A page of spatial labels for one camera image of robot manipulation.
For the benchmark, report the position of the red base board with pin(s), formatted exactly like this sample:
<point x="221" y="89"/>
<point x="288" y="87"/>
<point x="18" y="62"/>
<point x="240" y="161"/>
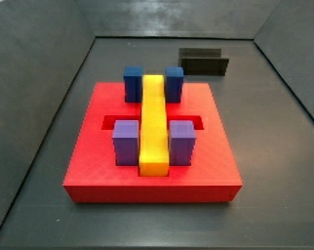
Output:
<point x="97" y="180"/>

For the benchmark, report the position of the yellow long block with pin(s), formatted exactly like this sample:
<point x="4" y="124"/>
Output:
<point x="153" y="155"/>

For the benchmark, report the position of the purple bridge block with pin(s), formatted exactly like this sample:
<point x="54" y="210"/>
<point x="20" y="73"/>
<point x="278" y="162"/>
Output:
<point x="125" y="142"/>

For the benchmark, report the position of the blue bridge block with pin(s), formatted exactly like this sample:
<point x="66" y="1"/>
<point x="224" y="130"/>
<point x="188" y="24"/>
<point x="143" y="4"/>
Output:
<point x="133" y="84"/>

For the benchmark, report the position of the black angled bracket holder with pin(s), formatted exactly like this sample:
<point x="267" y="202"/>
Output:
<point x="200" y="61"/>

